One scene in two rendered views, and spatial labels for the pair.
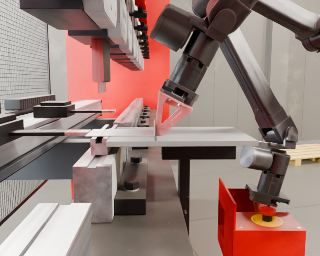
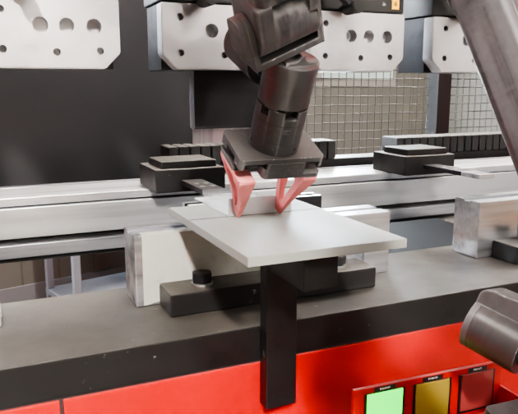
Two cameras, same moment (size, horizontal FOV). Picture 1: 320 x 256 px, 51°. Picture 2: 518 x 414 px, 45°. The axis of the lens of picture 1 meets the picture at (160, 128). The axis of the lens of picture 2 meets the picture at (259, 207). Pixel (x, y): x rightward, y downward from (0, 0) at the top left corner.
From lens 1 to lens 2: 0.78 m
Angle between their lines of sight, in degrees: 67
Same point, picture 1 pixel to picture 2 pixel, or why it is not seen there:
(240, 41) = (496, 43)
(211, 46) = (271, 77)
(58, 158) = (429, 244)
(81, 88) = not seen: outside the picture
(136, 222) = (145, 317)
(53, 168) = not seen: hidden behind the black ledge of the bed
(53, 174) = not seen: hidden behind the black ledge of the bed
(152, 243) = (90, 333)
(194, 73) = (258, 123)
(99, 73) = (192, 117)
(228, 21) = (237, 37)
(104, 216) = (134, 296)
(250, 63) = (515, 98)
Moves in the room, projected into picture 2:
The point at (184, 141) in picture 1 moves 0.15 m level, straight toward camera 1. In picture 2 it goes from (202, 229) to (60, 239)
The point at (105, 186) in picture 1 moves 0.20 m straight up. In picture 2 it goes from (133, 259) to (127, 101)
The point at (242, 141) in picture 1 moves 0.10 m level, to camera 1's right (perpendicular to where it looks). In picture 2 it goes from (236, 252) to (279, 282)
